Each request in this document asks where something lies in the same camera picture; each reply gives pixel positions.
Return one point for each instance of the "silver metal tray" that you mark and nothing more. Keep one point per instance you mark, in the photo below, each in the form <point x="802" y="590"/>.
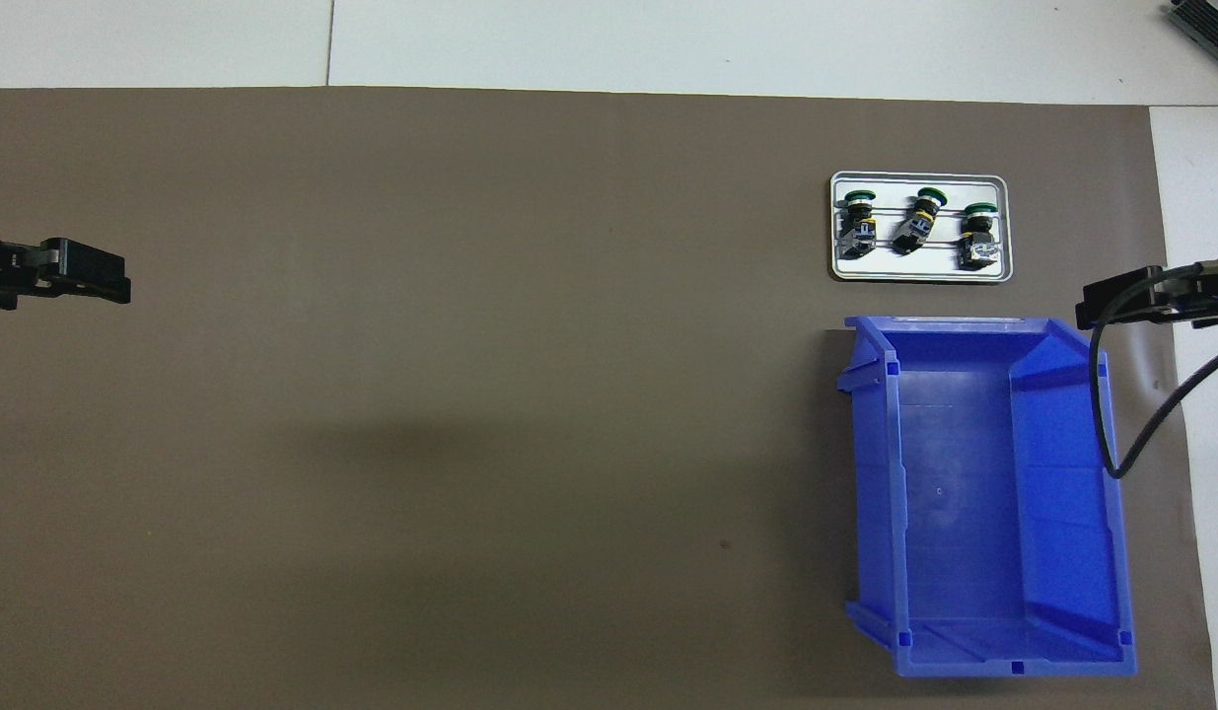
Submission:
<point x="924" y="266"/>

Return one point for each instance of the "green push button switch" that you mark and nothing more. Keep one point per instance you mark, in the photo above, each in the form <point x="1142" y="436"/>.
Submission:
<point x="858" y="229"/>
<point x="979" y="242"/>
<point x="916" y="225"/>

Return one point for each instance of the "grey device corner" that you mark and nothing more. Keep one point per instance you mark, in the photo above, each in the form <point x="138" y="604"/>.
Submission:
<point x="1210" y="28"/>

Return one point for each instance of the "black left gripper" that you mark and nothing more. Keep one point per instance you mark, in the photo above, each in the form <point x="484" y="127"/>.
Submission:
<point x="2" y="276"/>

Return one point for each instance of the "brown table mat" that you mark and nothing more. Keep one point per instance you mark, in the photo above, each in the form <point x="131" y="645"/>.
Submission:
<point x="470" y="394"/>

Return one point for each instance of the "blue plastic storage bin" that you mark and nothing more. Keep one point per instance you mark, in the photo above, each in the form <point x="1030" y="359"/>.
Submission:
<point x="964" y="513"/>

